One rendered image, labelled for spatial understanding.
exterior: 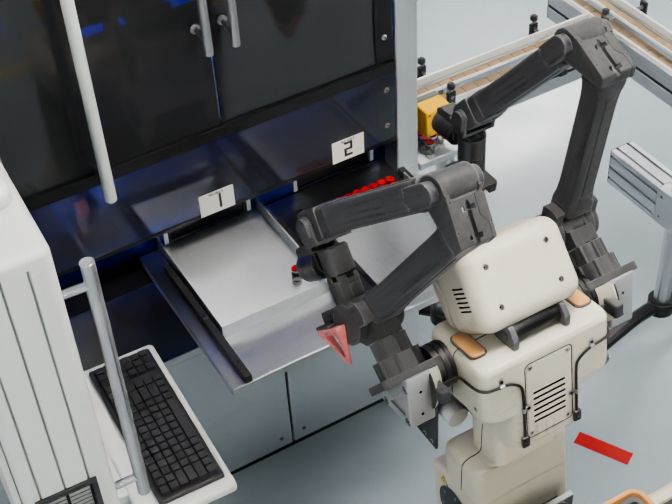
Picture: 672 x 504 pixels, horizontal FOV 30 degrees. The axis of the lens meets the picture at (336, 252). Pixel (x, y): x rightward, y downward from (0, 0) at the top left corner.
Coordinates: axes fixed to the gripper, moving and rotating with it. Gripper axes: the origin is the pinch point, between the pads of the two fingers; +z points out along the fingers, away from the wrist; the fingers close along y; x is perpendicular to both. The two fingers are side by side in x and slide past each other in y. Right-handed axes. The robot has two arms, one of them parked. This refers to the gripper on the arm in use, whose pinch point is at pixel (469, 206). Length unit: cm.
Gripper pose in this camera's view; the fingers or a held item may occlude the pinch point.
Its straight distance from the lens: 265.5
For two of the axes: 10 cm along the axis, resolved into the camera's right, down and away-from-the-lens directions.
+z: 0.5, 7.2, 6.9
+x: -8.6, 3.8, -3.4
